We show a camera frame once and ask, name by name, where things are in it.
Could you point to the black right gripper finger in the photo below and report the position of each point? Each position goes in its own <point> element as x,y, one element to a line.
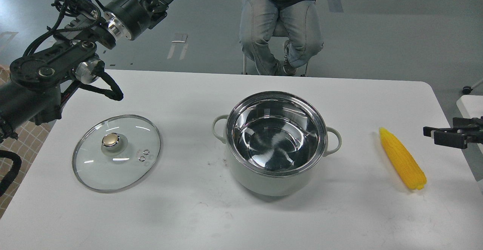
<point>464,131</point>

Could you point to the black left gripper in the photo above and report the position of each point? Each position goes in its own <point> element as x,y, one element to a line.
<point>130,18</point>

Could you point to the yellow corn cob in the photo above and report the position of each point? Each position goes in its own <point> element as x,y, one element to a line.
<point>402,160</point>

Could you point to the glass pot lid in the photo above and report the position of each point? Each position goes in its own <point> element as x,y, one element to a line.
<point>116,153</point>

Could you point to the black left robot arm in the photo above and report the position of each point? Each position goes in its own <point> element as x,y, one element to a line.
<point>64,59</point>

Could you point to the pale green steel pot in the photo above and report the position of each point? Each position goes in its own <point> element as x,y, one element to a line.
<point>273,139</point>

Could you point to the seated person in jeans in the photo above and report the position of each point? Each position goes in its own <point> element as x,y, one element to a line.
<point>281,25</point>

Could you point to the beige checkered cloth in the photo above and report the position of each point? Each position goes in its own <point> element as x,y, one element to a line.
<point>30,140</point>

